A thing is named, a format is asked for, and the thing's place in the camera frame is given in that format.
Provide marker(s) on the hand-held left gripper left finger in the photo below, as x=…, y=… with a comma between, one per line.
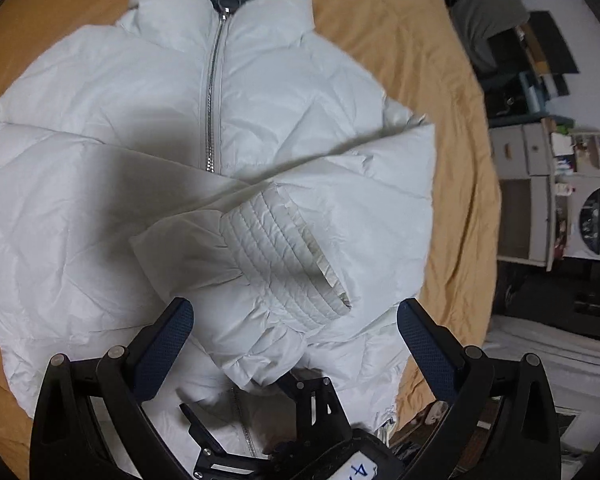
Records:
x=165, y=345

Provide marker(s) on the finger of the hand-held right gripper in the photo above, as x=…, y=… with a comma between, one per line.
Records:
x=320, y=402
x=207, y=440

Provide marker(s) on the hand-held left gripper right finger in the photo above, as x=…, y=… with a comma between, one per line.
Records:
x=425, y=350

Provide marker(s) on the white puffer jacket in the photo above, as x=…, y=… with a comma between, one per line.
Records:
x=145, y=125

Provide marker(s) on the white folded bedding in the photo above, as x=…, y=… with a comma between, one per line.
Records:
x=555, y=360

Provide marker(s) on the black low furniture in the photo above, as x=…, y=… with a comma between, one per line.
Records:
x=555, y=290

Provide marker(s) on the white drawer cabinet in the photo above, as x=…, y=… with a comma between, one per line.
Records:
x=522, y=170

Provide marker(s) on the orange bed blanket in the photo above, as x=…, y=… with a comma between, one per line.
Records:
x=430, y=85

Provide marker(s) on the blue shelf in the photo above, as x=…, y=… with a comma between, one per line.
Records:
x=527, y=100

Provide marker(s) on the black wall panel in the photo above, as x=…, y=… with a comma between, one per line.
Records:
x=555, y=42

